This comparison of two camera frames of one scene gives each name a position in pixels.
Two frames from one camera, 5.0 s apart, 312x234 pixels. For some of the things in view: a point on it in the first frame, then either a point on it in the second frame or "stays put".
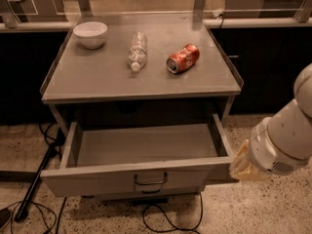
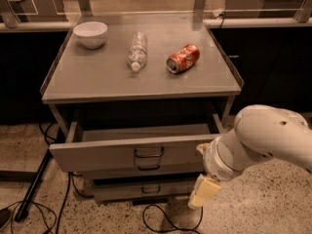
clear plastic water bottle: (137, 51) stays put
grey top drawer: (89, 179) → (134, 144)
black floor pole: (21, 212) stays put
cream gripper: (262, 153) → (213, 161)
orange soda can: (183, 58) stays put
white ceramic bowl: (91, 34) stays put
